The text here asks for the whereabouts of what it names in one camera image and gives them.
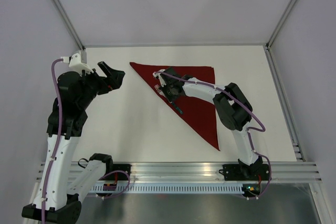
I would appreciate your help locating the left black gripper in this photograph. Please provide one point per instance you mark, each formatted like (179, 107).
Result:
(107, 84)

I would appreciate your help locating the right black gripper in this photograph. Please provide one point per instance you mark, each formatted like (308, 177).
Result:
(170, 98)

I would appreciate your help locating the fork with teal handle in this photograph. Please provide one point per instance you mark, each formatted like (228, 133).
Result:
(177, 108)

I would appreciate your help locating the dark red cloth napkin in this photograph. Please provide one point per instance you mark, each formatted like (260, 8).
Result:
(198, 114)

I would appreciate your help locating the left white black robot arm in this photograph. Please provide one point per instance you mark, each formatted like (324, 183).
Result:
(57, 200)

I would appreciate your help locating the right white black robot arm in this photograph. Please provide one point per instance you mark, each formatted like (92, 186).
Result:
(231, 105)

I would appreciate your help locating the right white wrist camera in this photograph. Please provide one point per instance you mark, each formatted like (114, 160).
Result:
(157, 75)

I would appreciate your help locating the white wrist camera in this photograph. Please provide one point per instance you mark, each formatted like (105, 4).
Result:
(78, 62)
(157, 75)

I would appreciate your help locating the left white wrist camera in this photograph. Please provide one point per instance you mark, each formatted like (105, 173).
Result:
(78, 62)

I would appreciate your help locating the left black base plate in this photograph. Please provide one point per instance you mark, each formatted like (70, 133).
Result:
(122, 170)

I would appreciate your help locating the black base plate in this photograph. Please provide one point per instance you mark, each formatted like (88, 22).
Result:
(122, 170)
(235, 172)

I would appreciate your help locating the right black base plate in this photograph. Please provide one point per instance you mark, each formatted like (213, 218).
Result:
(235, 172)

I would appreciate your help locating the white slotted cable duct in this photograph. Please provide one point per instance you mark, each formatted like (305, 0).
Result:
(184, 188)

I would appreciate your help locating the left aluminium frame post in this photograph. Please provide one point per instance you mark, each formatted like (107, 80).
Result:
(68, 24)

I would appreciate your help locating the aluminium frame post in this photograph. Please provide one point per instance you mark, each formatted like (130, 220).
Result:
(68, 24)
(285, 15)

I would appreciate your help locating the aluminium front rail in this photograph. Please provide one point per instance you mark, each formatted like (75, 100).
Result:
(207, 172)

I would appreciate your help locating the right aluminium frame post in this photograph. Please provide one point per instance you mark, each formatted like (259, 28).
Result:
(285, 15)

